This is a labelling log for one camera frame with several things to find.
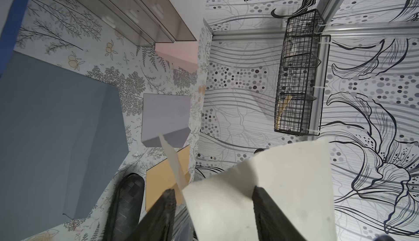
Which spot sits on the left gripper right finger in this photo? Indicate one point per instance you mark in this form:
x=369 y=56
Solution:
x=271 y=223

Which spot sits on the white mini drawer box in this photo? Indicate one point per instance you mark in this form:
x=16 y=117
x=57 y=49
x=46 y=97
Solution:
x=146 y=22

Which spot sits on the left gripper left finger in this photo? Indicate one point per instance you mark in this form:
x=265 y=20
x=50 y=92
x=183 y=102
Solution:
x=157 y=225

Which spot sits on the black wire basket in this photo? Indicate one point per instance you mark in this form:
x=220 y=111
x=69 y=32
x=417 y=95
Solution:
x=298 y=68

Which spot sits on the black remote control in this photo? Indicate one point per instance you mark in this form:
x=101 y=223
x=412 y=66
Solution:
x=125 y=209

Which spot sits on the tan kraft envelope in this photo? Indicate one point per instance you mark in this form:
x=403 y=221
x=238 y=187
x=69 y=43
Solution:
x=160 y=178

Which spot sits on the pink envelope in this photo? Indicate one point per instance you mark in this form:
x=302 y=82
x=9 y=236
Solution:
x=183 y=54

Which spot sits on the dark grey envelope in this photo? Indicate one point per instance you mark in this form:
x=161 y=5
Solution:
x=62 y=140

